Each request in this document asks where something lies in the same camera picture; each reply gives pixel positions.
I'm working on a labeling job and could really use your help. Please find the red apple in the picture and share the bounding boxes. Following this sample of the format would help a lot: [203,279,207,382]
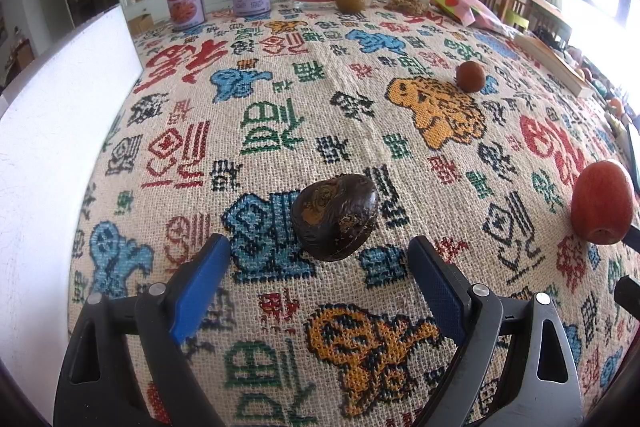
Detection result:
[571,159,636,244]

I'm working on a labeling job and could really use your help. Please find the printed woven tablecloth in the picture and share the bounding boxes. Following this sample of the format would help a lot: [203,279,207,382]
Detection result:
[67,0,640,427]

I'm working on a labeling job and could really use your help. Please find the dark wrinkled passion fruit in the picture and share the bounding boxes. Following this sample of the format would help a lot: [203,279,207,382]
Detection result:
[291,174,379,263]

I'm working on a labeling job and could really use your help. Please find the pink snack bag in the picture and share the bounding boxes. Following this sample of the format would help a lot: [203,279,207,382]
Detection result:
[431,0,531,32]

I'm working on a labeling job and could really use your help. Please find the smooth brown passion fruit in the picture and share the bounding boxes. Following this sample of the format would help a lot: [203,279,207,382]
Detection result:
[455,61,486,94]

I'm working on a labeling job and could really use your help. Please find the white board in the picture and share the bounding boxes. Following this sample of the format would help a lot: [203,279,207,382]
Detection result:
[0,4,146,408]

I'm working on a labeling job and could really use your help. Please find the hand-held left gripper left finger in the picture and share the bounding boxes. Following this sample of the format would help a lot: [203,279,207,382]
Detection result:
[54,233,232,427]

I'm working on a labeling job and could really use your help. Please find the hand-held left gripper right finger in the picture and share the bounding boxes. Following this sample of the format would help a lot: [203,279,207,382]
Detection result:
[407,236,585,427]

